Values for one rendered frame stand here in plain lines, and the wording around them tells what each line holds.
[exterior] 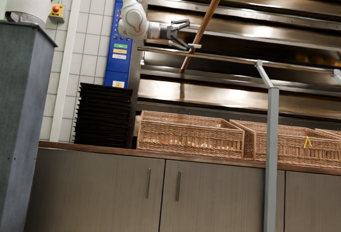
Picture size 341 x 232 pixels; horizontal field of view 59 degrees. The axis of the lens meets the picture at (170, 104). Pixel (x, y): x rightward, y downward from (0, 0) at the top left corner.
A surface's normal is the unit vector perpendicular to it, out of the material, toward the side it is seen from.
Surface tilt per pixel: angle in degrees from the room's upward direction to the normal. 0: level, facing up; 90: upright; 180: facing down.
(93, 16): 90
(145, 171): 90
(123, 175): 90
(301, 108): 70
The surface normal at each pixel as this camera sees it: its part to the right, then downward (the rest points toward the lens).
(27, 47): 0.03, -0.18
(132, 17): 0.11, 0.18
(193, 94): 0.12, -0.50
